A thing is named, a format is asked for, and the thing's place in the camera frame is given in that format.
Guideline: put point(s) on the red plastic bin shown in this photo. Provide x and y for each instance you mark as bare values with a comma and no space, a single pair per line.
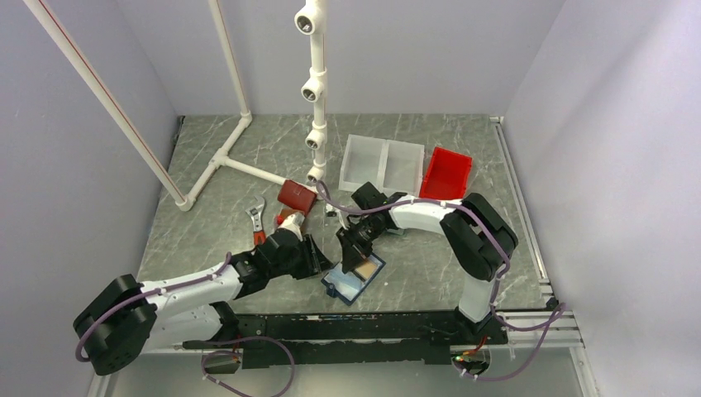
446,176

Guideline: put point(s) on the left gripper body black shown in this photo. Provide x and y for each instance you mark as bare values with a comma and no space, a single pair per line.
298,264

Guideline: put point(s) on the white PVC pipe frame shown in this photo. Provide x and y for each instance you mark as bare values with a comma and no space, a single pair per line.
80,134

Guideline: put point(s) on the green leather card holder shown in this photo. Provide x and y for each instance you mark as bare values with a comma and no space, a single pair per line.
395,230

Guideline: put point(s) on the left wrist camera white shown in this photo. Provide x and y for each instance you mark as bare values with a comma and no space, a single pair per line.
293,223

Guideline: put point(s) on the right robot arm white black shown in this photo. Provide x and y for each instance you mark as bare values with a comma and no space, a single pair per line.
481,241

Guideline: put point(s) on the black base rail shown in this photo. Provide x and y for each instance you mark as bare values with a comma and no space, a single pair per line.
339,338

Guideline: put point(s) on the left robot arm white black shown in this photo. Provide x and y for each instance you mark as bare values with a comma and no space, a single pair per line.
129,317

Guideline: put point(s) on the red leather wallet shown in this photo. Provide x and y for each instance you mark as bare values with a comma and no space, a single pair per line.
297,196

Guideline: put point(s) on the white PVC pipe post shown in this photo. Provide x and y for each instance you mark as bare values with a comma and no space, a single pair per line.
311,21

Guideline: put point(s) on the blue leather card holder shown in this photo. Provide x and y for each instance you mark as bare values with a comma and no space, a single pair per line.
346,286

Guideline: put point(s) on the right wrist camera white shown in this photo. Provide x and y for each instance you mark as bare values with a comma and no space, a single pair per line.
332,212

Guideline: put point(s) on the brown leather wallet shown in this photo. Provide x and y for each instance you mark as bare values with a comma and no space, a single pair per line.
285,212

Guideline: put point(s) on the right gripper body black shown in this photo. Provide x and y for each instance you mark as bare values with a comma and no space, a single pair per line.
365,232

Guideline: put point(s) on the aluminium extrusion frame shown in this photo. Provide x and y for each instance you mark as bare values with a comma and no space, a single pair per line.
531,330

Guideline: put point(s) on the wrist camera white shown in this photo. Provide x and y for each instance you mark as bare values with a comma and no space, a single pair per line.
332,212
293,223

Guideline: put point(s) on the orange credit card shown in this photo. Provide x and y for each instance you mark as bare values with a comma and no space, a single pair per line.
366,270

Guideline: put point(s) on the clear plastic divided box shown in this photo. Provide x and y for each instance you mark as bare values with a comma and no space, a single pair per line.
390,166

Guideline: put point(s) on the adjustable wrench red handle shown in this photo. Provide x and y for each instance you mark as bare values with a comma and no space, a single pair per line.
255,214

